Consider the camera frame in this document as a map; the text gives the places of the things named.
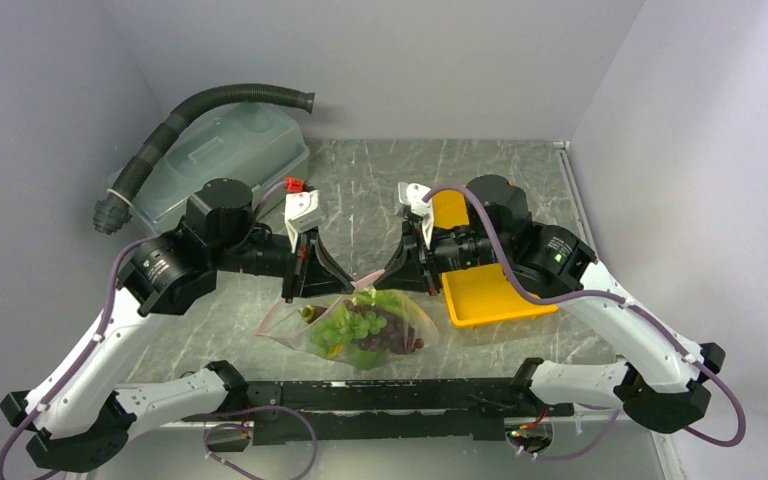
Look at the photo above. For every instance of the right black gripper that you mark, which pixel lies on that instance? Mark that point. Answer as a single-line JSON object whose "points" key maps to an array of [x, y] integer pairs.
{"points": [[411, 266]]}

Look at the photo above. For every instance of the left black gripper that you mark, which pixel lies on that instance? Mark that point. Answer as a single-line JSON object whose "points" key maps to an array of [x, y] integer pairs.
{"points": [[311, 271]]}

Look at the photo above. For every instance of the green grape bunch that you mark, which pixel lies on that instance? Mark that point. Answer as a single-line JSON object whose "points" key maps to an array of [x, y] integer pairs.
{"points": [[345, 332]]}

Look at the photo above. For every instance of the purple grape bunch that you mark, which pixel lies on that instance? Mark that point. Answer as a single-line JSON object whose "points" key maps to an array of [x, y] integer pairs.
{"points": [[399, 335]]}

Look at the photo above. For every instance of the clear pink zip top bag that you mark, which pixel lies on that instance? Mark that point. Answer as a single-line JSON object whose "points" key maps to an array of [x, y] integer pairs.
{"points": [[283, 324]]}

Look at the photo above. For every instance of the yellow plastic tray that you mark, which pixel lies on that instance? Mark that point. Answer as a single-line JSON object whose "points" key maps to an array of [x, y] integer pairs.
{"points": [[482, 295]]}

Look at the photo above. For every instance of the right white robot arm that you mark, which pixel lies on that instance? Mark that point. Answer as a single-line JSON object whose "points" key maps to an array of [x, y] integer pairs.
{"points": [[660, 378]]}

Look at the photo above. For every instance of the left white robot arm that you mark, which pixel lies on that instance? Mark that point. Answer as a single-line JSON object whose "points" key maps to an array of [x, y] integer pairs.
{"points": [[80, 416]]}

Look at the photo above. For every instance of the clear lidded storage box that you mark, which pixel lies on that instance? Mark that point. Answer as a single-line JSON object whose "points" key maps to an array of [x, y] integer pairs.
{"points": [[257, 144]]}

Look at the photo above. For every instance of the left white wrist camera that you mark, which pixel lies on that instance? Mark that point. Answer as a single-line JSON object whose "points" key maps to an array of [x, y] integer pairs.
{"points": [[303, 209]]}

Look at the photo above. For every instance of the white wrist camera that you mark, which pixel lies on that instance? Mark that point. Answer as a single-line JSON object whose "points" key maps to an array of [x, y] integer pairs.
{"points": [[303, 209], [416, 210]]}

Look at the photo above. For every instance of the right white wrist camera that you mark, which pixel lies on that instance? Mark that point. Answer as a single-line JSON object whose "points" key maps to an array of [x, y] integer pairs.
{"points": [[416, 210]]}

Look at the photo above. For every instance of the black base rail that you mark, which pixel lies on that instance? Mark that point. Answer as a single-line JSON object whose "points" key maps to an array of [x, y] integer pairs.
{"points": [[283, 411]]}

